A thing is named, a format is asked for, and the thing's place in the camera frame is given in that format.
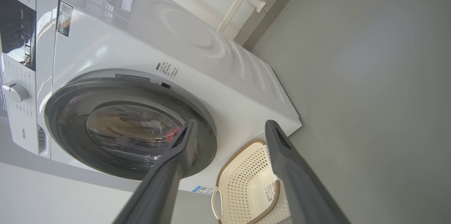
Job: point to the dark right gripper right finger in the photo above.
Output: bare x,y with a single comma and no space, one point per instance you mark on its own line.
296,188

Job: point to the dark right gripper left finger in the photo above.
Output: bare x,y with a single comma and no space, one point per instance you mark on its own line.
165,178

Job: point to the dark washing machine door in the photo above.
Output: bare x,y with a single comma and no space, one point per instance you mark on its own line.
70,111

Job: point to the cream perforated laundry basket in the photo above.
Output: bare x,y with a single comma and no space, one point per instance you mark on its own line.
243,181

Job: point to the white front-load washing machine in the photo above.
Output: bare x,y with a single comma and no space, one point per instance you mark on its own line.
141,51

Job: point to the white washing machine dial knob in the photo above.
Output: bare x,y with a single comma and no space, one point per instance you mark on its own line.
16,91

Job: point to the black washing machine display panel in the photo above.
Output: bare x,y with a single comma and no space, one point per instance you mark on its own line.
17,30

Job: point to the blue energy label sticker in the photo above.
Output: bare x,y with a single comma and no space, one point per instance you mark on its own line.
203,190

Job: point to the round white filter cover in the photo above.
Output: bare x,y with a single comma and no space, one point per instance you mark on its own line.
260,136

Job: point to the colourful drawer sticker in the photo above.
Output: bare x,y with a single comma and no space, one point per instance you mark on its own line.
64,18

